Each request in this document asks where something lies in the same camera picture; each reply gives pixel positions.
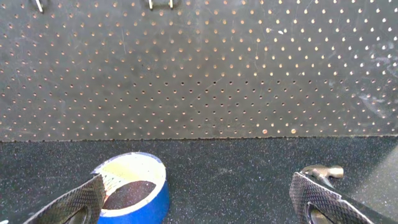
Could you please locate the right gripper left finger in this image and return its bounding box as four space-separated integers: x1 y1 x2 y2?
23 173 107 224

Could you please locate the hammer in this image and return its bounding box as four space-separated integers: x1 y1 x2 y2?
300 164 398 224

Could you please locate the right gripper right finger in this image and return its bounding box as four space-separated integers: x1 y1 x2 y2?
288 172 377 224

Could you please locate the black pegboard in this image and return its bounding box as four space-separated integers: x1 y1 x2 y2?
0 0 398 142

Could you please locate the roll of blue tape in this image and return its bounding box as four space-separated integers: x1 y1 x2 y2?
91 151 171 224

